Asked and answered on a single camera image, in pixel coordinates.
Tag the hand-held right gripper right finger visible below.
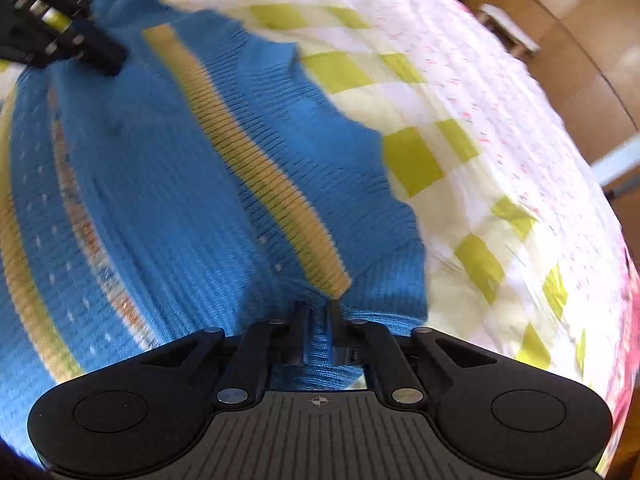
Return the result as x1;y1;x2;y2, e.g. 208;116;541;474
325;300;506;406

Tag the pink patterned quilt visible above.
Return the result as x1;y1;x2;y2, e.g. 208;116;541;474
595;240;640;466

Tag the white floral bedsheet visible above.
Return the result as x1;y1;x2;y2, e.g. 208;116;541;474
280;0;632;411

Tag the blue knit sweater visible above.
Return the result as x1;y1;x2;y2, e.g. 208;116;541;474
0;0;432;456

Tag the wooden wardrobe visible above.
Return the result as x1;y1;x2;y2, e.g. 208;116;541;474
450;0;640;166

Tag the yellow-green checked bedsheet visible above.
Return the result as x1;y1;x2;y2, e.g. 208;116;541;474
135;0;591;393

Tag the small wooden stool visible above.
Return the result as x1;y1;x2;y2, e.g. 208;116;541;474
477;4;542;62

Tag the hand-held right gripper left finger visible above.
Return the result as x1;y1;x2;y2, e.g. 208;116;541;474
134;301;312;407

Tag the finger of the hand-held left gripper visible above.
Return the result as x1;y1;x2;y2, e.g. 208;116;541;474
70;17;128;78

